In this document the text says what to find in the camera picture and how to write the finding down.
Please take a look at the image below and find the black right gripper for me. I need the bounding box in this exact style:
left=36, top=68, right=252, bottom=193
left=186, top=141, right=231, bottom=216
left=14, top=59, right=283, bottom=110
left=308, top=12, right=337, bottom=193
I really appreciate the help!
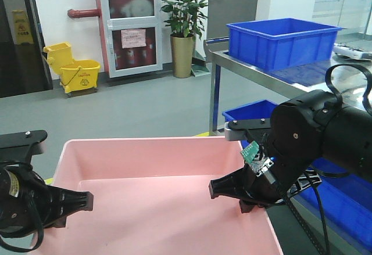
left=209, top=164, right=321, bottom=213

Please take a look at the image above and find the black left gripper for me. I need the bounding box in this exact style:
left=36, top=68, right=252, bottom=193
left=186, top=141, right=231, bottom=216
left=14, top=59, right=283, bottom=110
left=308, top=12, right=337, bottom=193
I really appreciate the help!
left=1, top=162, right=94, bottom=238

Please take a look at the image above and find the pink plastic bin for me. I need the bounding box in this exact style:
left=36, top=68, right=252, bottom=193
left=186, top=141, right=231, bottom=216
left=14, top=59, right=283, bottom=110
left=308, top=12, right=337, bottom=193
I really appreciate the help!
left=36, top=137, right=282, bottom=254

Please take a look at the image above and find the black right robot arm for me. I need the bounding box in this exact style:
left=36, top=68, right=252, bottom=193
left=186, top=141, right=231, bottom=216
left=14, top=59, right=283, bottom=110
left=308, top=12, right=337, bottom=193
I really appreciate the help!
left=209, top=90, right=371, bottom=212

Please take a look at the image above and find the blue bin lower shelf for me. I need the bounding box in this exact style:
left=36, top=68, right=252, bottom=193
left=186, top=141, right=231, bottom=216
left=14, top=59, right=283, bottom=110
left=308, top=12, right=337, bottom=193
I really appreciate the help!
left=222, top=100, right=371, bottom=254

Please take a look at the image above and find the blue bin on table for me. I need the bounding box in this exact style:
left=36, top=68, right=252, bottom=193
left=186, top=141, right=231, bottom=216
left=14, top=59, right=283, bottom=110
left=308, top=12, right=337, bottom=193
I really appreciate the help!
left=227, top=18, right=342, bottom=71

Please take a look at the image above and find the green circuit board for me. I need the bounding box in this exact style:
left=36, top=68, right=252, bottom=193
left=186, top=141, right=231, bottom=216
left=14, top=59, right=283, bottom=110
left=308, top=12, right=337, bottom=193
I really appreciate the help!
left=241, top=141, right=274, bottom=177

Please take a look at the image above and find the yellow mop bucket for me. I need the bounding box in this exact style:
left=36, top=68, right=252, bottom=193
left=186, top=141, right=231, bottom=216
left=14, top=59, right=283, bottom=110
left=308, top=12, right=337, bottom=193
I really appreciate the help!
left=42, top=42, right=101, bottom=97

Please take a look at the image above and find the stainless steel table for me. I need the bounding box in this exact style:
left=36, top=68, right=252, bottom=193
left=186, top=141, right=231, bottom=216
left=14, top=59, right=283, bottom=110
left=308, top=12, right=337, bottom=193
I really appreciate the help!
left=203, top=37, right=371, bottom=135

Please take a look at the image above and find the yellow caution floor sign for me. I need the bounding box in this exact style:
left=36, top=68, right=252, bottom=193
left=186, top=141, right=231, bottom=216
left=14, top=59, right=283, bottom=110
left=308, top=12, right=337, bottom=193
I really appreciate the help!
left=12, top=10, right=34, bottom=45

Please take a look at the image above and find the potted plant gold planter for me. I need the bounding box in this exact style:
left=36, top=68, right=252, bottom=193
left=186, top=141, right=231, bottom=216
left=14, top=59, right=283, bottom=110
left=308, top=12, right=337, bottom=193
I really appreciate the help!
left=160, top=0, right=209, bottom=78

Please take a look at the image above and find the red fire pipe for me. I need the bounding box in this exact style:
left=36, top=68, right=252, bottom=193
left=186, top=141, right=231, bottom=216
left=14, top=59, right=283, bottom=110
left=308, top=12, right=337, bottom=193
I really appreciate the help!
left=67, top=0, right=109, bottom=73

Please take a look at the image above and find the grey door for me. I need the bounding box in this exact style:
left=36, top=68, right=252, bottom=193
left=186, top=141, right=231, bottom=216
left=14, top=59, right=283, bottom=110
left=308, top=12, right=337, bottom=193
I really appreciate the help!
left=206, top=0, right=257, bottom=38

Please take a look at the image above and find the white framed hydrant cabinet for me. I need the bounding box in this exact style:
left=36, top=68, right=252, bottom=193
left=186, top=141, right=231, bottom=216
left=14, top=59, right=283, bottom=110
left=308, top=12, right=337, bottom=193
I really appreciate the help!
left=96, top=0, right=163, bottom=78

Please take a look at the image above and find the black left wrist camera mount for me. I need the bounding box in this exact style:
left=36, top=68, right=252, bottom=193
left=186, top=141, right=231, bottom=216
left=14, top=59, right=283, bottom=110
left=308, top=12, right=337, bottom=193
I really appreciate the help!
left=1, top=130, right=48, bottom=164

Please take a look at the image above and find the black braided cable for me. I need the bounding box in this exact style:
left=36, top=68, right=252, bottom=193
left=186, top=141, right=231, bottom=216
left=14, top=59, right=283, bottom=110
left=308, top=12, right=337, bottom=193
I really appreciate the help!
left=261, top=132, right=332, bottom=255

